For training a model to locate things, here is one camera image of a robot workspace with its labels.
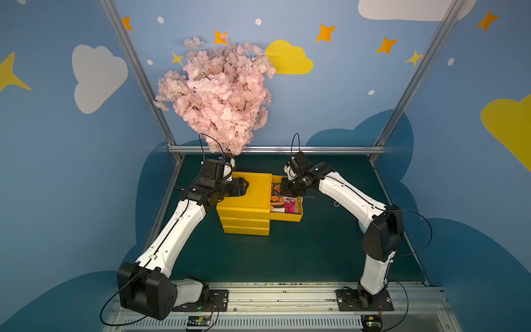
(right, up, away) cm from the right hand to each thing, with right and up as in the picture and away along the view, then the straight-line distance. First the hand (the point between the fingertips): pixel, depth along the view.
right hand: (282, 190), depth 85 cm
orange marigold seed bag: (-2, -5, -3) cm, 7 cm away
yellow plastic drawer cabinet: (-13, -8, -8) cm, 17 cm away
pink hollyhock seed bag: (+3, -6, -2) cm, 7 cm away
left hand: (-16, +4, -6) cm, 18 cm away
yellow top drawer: (+1, -9, -9) cm, 13 cm away
